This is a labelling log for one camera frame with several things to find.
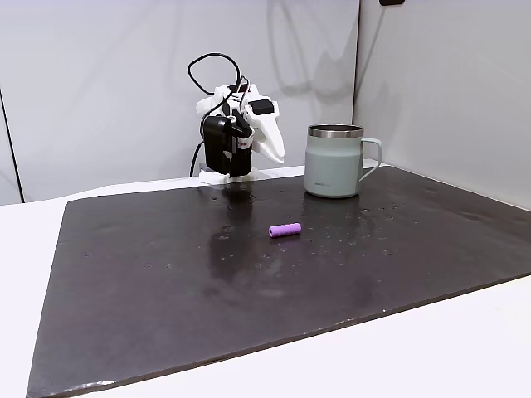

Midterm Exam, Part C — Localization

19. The black table mat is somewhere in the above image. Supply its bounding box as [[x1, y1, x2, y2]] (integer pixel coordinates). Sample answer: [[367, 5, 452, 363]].
[[25, 164, 531, 398]]

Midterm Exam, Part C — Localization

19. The black camera cable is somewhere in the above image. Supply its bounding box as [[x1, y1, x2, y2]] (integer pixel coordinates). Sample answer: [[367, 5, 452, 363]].
[[187, 51, 251, 119]]

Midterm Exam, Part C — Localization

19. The black power cable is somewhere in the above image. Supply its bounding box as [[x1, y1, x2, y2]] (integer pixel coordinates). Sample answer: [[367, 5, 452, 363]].
[[189, 142, 205, 178]]

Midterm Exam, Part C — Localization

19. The black oval camera box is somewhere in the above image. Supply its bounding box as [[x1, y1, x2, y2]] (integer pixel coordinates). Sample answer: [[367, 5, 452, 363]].
[[202, 115, 234, 175]]

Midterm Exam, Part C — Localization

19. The pale green steel-rimmed mug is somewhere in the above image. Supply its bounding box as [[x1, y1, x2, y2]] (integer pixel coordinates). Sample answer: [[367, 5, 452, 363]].
[[304, 123, 384, 198]]

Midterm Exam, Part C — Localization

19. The purple pen grip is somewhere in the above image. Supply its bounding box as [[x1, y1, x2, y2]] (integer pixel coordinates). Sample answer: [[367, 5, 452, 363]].
[[267, 222, 303, 240]]

